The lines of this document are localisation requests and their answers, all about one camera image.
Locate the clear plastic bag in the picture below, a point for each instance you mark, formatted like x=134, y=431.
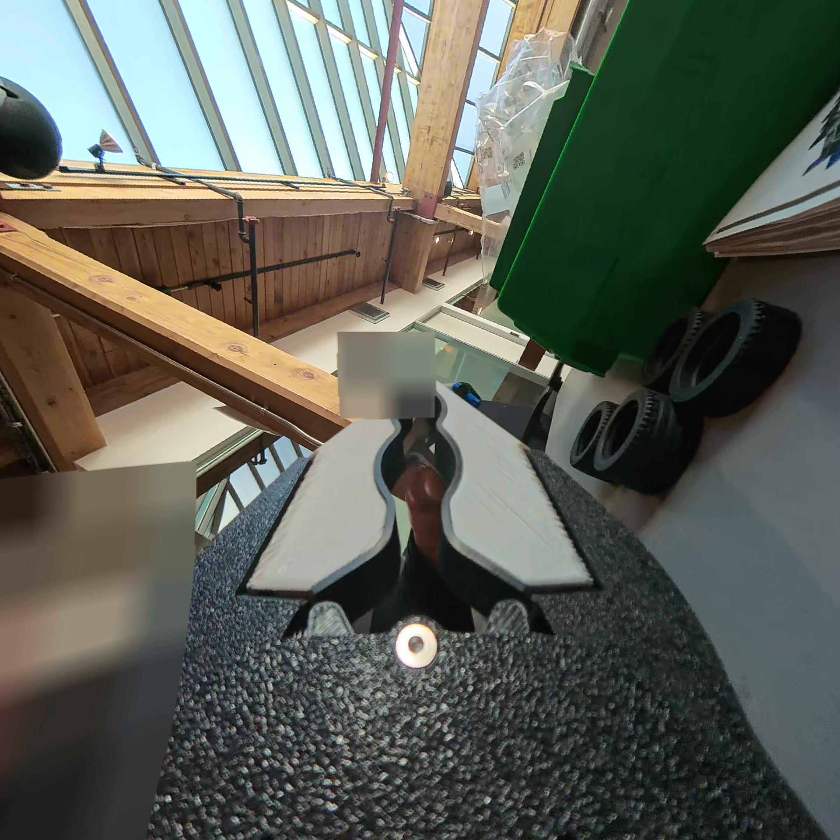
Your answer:
x=518, y=118

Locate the grey desk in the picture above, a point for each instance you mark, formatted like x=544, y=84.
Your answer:
x=754, y=525

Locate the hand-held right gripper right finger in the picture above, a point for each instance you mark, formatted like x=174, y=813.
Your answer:
x=518, y=518

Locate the black rounded object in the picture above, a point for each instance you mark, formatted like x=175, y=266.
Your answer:
x=26, y=131

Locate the green storage bin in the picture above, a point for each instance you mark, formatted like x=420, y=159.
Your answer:
x=656, y=164
x=544, y=164

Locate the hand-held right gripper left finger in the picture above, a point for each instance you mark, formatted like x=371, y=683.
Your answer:
x=321, y=518

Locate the person's left hand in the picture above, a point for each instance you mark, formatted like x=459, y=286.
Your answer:
x=423, y=505

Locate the open instruction booklet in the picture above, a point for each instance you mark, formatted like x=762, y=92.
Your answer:
x=787, y=216

